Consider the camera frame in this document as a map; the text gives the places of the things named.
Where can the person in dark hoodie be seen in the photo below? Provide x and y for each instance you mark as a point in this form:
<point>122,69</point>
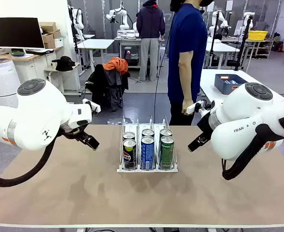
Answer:
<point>150,26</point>

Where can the white background table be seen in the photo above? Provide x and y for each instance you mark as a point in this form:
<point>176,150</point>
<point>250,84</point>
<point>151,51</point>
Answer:
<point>222,47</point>

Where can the white background desk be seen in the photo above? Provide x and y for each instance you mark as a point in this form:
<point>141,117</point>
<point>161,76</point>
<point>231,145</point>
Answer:
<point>96,43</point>

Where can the blue plastic bin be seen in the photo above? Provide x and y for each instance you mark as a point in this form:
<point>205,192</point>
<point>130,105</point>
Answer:
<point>225,83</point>

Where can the thin black pole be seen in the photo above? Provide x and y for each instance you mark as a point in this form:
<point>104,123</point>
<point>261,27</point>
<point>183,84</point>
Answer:
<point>214,48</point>

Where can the clear white can dispenser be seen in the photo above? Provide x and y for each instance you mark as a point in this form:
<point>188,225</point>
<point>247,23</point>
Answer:
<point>146,170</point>

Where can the green beverage can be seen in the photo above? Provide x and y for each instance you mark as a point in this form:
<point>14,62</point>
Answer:
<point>166,154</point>
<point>166,132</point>

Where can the brown cardboard box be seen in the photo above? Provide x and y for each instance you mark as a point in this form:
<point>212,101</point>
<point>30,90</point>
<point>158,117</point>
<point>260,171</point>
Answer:
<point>47,26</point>
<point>49,44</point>
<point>50,35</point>

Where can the black Pepsi can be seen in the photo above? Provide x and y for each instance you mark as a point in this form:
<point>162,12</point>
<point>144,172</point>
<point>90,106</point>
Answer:
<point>129,154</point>
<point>128,135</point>

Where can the red fire extinguisher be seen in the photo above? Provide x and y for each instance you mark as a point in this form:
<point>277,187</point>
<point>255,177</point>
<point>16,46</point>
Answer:
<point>279,46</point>

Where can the orange jacket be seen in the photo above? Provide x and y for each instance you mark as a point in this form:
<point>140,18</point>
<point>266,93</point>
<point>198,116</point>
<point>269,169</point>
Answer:
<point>116,64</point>

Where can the black hat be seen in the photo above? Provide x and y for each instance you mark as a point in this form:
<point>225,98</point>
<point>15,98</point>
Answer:
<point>64,64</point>

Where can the black computer monitor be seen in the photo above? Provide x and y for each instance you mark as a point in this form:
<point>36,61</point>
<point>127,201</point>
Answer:
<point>16,32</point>

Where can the small white box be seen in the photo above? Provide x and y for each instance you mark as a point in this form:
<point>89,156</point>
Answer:
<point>59,42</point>

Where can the black keyboard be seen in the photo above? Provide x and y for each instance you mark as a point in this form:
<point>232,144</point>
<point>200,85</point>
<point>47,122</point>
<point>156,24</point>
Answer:
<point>39,51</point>

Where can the person's right forearm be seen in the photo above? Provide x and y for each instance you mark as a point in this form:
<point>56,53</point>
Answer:
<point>185,79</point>

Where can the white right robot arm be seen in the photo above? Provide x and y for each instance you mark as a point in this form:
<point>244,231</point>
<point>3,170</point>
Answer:
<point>243,120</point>

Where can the yellow plastic crate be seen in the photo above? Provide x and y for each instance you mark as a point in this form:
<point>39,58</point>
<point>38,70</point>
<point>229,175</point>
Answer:
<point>258,35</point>

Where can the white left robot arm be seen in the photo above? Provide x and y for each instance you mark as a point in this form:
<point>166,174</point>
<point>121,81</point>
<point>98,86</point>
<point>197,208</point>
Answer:
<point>35,113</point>

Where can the black tripod stand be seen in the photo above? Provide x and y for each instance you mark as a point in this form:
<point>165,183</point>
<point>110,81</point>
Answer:
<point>244,48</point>

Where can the small white side table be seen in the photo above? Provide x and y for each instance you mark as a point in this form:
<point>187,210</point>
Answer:
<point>72,79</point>

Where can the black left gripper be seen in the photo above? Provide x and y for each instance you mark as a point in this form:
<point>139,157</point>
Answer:
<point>72,134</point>

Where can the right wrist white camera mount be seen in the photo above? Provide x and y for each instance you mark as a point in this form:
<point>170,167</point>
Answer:
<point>195,106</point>

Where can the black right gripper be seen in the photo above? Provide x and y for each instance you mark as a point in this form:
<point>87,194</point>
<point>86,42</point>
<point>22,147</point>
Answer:
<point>204,125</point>

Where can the wooden shelf rack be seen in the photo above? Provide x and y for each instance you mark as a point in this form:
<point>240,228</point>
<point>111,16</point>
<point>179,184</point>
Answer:
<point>265,48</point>

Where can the white cylindrical air purifier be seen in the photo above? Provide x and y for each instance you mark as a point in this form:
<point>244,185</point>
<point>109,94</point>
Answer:
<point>0,79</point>

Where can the person's right hand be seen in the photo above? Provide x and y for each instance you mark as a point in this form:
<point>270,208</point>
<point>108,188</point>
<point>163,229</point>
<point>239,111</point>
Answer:
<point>185,105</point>

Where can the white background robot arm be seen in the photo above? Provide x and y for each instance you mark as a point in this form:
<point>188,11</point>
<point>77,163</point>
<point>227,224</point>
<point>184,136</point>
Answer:
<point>249,23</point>
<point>215,24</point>
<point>77,21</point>
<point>122,17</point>

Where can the green round dish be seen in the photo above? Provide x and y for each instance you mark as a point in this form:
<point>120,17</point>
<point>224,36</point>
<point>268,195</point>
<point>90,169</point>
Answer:
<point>18,53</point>

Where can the large white table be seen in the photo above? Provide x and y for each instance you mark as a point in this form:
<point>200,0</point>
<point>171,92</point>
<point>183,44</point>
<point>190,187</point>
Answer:
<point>208,79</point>

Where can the chair draped with dark jacket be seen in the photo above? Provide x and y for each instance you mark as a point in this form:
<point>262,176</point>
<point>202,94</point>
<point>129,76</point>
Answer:
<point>101,84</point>

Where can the person in blue shirt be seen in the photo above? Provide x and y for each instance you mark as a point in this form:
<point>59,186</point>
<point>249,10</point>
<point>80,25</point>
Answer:
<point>188,36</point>

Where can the blue beverage can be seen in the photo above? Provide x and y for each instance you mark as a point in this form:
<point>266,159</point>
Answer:
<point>148,132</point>
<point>147,154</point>

